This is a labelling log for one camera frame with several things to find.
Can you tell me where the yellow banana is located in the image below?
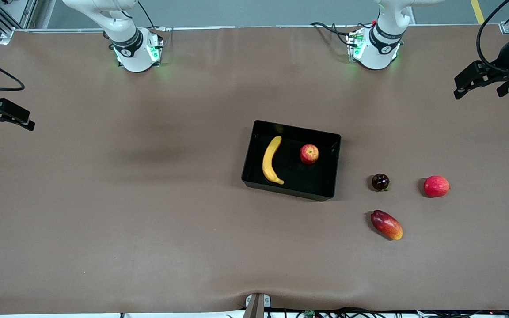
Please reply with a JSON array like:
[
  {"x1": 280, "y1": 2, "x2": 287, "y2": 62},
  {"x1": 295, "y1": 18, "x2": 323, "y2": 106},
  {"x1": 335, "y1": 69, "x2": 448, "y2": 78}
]
[{"x1": 262, "y1": 136, "x2": 285, "y2": 185}]

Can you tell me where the red yellow mango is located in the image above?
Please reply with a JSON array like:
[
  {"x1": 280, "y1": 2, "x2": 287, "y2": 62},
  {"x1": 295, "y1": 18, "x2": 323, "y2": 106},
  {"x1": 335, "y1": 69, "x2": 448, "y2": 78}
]
[{"x1": 370, "y1": 210, "x2": 403, "y2": 241}]

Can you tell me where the dark purple mangosteen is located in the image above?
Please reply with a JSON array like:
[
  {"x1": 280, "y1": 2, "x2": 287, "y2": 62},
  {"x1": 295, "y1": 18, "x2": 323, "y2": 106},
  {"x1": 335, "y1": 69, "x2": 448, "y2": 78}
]
[{"x1": 372, "y1": 173, "x2": 391, "y2": 192}]

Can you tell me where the black base cable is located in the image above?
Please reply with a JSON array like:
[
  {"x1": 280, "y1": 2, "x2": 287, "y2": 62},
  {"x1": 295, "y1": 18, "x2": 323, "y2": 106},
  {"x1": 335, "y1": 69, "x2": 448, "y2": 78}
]
[
  {"x1": 137, "y1": 0, "x2": 174, "y2": 34},
  {"x1": 311, "y1": 21, "x2": 355, "y2": 47}
]

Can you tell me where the red peach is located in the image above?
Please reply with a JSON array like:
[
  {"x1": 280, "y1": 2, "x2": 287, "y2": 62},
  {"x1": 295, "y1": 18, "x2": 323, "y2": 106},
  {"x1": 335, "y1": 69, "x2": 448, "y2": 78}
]
[{"x1": 423, "y1": 175, "x2": 451, "y2": 198}]

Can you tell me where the large table cover mat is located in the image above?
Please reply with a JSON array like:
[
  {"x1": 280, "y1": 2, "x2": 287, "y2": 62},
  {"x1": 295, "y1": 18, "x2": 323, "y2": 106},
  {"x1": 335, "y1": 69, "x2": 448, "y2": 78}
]
[{"x1": 0, "y1": 24, "x2": 509, "y2": 315}]

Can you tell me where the black left base cable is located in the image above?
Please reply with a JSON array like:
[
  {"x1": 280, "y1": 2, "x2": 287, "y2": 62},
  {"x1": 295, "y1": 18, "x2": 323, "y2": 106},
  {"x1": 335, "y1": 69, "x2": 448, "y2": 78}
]
[{"x1": 311, "y1": 21, "x2": 355, "y2": 47}]

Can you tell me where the small red yellow apple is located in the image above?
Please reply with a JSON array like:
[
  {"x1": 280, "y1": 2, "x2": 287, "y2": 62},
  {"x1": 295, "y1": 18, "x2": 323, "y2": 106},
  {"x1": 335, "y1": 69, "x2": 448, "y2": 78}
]
[{"x1": 300, "y1": 144, "x2": 319, "y2": 165}]

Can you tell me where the black rectangular plastic box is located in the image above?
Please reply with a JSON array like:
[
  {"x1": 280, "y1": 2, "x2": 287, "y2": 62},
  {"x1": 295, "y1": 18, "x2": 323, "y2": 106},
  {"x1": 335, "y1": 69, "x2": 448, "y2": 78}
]
[{"x1": 241, "y1": 120, "x2": 342, "y2": 202}]

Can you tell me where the black right base cable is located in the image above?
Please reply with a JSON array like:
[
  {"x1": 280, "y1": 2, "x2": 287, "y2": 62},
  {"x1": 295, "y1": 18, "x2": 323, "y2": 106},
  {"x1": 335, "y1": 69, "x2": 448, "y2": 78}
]
[{"x1": 137, "y1": 0, "x2": 174, "y2": 34}]

